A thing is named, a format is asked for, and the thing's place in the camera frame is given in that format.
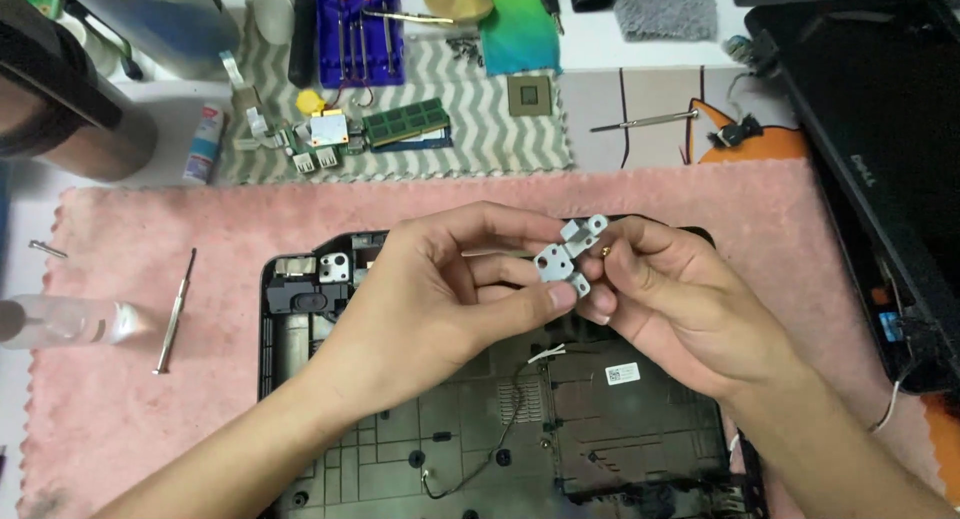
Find person's left hand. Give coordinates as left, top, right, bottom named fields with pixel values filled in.
left=313, top=200, right=581, bottom=424

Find person's right hand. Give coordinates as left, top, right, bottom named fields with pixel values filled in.
left=576, top=217, right=813, bottom=409

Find silver metal hinge bracket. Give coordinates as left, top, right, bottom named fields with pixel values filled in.
left=533, top=214, right=611, bottom=299

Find black laptop bottom case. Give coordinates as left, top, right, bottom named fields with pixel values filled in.
left=257, top=215, right=768, bottom=519

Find blue memory module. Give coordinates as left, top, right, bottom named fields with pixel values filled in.
left=370, top=127, right=454, bottom=154

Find green memory module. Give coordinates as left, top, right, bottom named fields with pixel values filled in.
left=362, top=98, right=452, bottom=149

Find green port circuit board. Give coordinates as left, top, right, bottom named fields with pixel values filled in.
left=280, top=110, right=366, bottom=175

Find grey white chevron cloth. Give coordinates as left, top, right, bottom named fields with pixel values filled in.
left=216, top=0, right=577, bottom=187

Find thin silver screwdriver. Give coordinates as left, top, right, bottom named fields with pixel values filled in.
left=153, top=248, right=198, bottom=376

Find square processor chip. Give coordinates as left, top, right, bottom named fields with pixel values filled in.
left=506, top=73, right=555, bottom=118

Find black laptop lid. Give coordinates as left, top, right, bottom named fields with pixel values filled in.
left=741, top=0, right=960, bottom=397

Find pile of small screws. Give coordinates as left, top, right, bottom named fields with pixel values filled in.
left=445, top=36, right=486, bottom=69

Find blue tool kit tray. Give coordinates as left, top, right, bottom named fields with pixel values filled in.
left=314, top=0, right=407, bottom=91

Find white blue tube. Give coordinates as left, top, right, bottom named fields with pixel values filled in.
left=181, top=104, right=227, bottom=187

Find pink towel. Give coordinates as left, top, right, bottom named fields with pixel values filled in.
left=18, top=159, right=948, bottom=519

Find teal cloth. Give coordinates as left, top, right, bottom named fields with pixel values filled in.
left=477, top=0, right=565, bottom=78

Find black marker pen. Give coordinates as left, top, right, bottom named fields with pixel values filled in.
left=288, top=0, right=318, bottom=91

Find metal tweezers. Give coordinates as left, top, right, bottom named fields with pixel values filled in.
left=361, top=8, right=456, bottom=26

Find grey fluffy cloth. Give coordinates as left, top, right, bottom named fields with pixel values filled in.
left=610, top=0, right=720, bottom=43

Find black key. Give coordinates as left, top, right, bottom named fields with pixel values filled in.
left=537, top=0, right=566, bottom=37

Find white plastic spoon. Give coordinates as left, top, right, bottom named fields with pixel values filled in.
left=252, top=0, right=296, bottom=46

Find clear plastic bottle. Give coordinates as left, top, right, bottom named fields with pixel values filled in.
left=0, top=294, right=160, bottom=352

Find clear plastic container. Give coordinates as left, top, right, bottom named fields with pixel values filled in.
left=66, top=0, right=243, bottom=82

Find silver bracket in case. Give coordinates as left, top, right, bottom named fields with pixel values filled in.
left=318, top=252, right=352, bottom=284

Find thin black cable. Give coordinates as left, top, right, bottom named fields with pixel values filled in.
left=418, top=354, right=543, bottom=502

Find small black connector with wires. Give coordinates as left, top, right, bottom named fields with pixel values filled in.
left=708, top=117, right=767, bottom=150

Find flat ribbon cable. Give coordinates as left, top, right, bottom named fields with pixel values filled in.
left=219, top=50, right=261, bottom=116

